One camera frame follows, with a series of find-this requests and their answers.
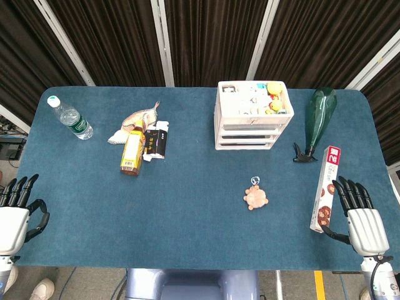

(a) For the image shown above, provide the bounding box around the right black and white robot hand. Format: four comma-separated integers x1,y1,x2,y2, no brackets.
321,176,391,258

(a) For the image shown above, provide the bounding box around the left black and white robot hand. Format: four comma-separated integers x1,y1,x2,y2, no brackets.
0,173,51,256

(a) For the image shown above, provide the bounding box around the tan plush keychain toy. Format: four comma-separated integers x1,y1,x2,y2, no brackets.
243,176,269,211

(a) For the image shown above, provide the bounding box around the long red white carton box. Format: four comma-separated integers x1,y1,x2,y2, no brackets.
309,145,342,234

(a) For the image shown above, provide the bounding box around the white plastic drawer organizer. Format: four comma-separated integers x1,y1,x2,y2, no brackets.
214,80,296,151

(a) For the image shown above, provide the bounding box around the green spray bottle black nozzle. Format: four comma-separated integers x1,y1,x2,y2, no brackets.
292,87,338,163

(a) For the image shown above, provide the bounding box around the clear water bottle green label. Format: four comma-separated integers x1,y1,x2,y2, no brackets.
46,95,94,141

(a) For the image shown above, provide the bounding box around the black opened paper carton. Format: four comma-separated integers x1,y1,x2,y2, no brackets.
142,121,170,163

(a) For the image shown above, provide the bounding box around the blue felt table cover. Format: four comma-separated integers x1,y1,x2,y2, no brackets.
14,86,398,272

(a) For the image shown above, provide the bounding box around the lavender robot torso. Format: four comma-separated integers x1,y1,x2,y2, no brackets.
124,267,260,300

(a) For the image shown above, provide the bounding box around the dark brown pleated curtain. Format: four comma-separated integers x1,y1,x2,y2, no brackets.
0,0,400,166

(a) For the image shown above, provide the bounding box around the black robot wrist cable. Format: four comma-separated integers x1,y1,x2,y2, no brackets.
370,256,394,298

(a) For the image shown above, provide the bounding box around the white metal frame post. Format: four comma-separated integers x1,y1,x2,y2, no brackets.
150,0,175,88
246,0,281,81
0,104,31,134
33,0,96,88
345,29,400,91

